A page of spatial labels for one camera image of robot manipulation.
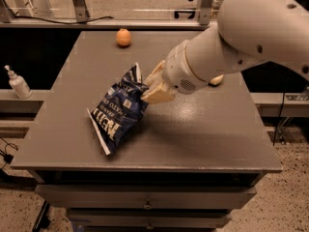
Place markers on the grey drawer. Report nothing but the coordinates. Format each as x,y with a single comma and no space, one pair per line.
140,218
134,197

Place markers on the metal bracket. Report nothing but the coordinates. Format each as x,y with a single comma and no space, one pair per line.
204,8
81,11

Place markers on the blue chip bag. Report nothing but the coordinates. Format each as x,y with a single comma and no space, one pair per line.
120,110

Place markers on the grey lower drawer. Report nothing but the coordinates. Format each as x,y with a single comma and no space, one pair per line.
140,218

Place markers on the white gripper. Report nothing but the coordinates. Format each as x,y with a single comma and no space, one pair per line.
178,69

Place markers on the metal bracket right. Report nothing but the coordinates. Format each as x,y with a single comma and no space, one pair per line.
204,8

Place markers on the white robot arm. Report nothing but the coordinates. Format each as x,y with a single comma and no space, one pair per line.
247,33

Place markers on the metal bracket left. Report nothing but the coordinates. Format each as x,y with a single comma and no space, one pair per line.
81,11

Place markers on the round drawer knob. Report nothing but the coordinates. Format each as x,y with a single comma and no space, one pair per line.
148,205

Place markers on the white pump bottle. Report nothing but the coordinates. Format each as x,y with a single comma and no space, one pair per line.
18,84

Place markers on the yellow sponge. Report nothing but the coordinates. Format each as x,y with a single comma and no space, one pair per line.
217,80

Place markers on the grey top drawer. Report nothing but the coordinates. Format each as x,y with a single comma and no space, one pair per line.
134,197

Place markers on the orange fruit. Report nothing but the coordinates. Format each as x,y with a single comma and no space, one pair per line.
123,37

